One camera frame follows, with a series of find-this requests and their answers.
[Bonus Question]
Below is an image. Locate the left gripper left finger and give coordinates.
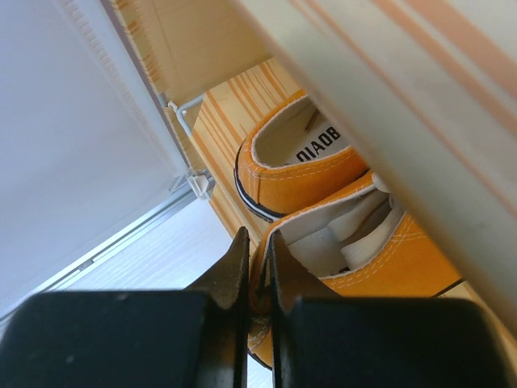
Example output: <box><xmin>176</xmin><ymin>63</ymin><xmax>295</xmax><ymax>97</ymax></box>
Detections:
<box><xmin>1</xmin><ymin>228</ymin><xmax>250</xmax><ymax>387</ymax></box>

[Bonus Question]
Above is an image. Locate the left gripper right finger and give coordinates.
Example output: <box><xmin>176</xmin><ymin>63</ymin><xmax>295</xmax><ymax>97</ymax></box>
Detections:
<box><xmin>267</xmin><ymin>233</ymin><xmax>516</xmax><ymax>387</ymax></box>

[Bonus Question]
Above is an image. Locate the orange sneaker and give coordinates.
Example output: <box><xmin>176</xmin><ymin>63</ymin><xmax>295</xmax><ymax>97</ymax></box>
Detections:
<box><xmin>247</xmin><ymin>171</ymin><xmax>461</xmax><ymax>368</ymax></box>
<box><xmin>233</xmin><ymin>91</ymin><xmax>368</xmax><ymax>222</ymax></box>

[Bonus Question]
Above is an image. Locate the wooden two-shelf shoe cabinet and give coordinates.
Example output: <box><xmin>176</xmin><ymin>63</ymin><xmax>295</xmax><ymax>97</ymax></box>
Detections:
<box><xmin>108</xmin><ymin>1</ymin><xmax>516</xmax><ymax>332</ymax></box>

